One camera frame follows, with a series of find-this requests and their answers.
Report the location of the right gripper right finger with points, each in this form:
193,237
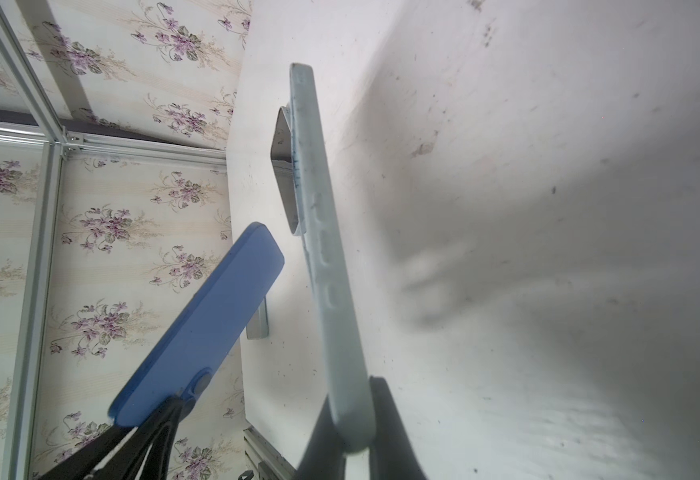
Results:
391,453

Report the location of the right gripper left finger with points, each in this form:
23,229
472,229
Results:
324,458

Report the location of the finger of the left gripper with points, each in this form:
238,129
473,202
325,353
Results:
147,454
82,463

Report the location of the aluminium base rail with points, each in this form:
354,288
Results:
263,460

